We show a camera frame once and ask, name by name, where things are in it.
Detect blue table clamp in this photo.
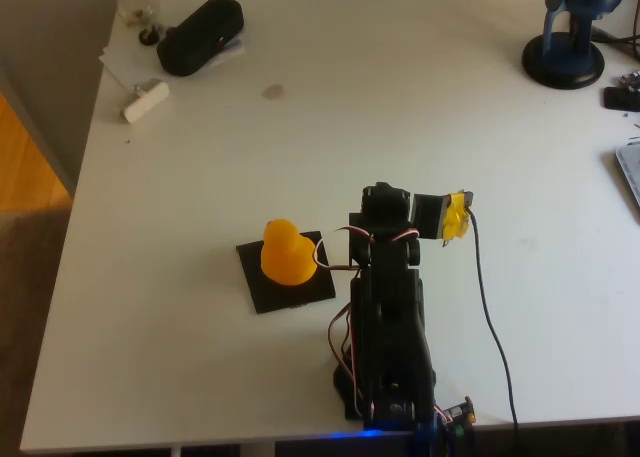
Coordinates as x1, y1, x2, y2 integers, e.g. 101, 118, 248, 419
412, 421, 451, 457

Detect black flat device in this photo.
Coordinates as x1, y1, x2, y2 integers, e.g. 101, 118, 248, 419
602, 85, 640, 112

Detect grey laptop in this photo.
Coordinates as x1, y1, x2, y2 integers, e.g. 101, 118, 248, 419
613, 141, 640, 208

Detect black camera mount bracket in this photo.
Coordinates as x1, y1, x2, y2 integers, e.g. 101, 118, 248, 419
410, 191, 449, 241

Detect black zipped case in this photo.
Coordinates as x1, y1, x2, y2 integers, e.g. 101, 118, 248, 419
156, 0, 246, 78

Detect black camera cable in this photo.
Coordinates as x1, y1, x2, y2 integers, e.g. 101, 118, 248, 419
464, 206, 521, 433

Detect white paper sheets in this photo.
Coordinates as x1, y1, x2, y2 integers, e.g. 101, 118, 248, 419
98, 36, 247, 86

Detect white power bank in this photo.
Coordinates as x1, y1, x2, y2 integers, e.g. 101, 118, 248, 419
122, 78, 171, 125

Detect blue desk microphone stand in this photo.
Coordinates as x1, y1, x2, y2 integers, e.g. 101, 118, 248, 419
521, 0, 629, 90

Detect motor control board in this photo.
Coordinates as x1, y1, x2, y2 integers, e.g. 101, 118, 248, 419
442, 395, 478, 436

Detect black cable bundle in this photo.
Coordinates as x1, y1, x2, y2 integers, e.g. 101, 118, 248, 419
592, 26, 640, 61

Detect black square mat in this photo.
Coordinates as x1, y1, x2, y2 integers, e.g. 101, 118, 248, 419
235, 230, 337, 316

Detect yellow rubber duck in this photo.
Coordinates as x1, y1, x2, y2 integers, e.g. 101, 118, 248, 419
260, 218, 319, 287

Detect yellow taped wrist camera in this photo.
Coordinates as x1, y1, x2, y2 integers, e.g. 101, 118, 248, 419
442, 189, 475, 248

